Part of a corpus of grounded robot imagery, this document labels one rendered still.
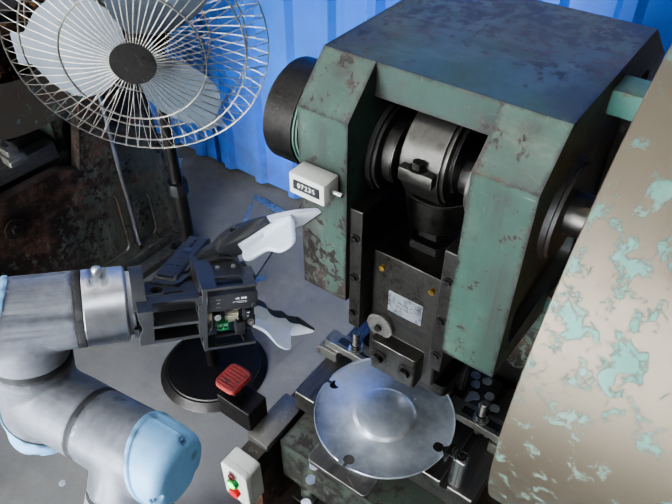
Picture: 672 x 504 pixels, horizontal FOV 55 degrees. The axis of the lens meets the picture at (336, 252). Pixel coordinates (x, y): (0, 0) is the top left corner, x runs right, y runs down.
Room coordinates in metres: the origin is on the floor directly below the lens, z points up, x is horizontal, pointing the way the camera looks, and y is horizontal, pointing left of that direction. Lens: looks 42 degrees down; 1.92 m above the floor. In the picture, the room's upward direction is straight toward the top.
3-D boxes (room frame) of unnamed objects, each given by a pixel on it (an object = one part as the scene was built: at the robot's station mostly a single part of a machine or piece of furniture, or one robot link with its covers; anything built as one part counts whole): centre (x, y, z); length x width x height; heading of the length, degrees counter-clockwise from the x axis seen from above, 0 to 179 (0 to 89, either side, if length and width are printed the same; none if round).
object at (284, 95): (1.03, 0.01, 1.31); 0.22 x 0.12 x 0.22; 144
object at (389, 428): (0.77, -0.10, 0.78); 0.29 x 0.29 x 0.01
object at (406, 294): (0.83, -0.15, 1.04); 0.17 x 0.15 x 0.30; 144
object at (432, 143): (0.87, -0.17, 1.27); 0.21 x 0.12 x 0.34; 144
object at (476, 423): (0.77, -0.31, 0.76); 0.17 x 0.06 x 0.10; 54
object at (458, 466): (0.66, -0.24, 0.75); 0.03 x 0.03 x 0.10; 54
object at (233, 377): (0.88, 0.23, 0.72); 0.07 x 0.06 x 0.08; 144
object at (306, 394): (0.87, -0.17, 0.68); 0.45 x 0.30 x 0.06; 54
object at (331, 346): (0.97, -0.04, 0.76); 0.17 x 0.06 x 0.10; 54
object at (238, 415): (0.87, 0.21, 0.62); 0.10 x 0.06 x 0.20; 54
